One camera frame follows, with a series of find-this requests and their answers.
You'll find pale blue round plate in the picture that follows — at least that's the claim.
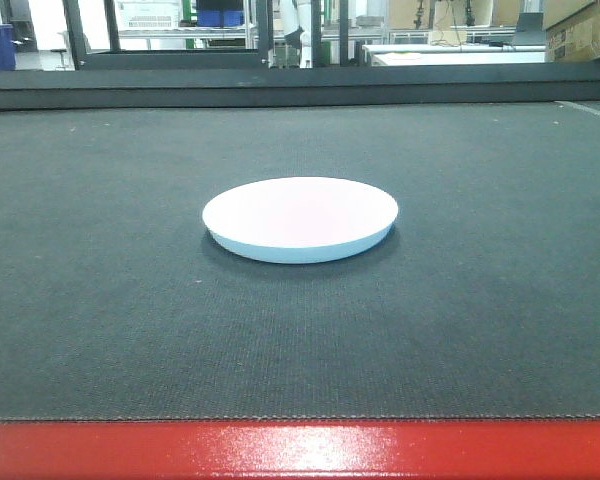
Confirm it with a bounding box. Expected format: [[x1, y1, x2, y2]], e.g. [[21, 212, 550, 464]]
[[202, 177, 399, 264]]

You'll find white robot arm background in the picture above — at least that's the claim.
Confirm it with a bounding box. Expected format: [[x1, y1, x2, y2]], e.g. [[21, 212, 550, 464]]
[[279, 0, 313, 69]]

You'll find dark grey table mat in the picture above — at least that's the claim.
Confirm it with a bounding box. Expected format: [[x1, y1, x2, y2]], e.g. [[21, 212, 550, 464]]
[[0, 102, 600, 421]]

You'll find white background table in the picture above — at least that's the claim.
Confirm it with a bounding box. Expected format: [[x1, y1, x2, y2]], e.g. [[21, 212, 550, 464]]
[[363, 44, 545, 67]]

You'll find red table edge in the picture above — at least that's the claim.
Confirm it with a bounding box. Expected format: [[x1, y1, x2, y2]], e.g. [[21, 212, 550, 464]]
[[0, 420, 600, 479]]

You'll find cardboard box right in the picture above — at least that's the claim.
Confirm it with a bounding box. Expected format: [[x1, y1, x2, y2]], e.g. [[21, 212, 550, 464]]
[[543, 0, 600, 62]]

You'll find black metal frame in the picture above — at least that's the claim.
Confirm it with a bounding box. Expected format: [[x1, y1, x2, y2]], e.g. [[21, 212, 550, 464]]
[[63, 1, 324, 70]]

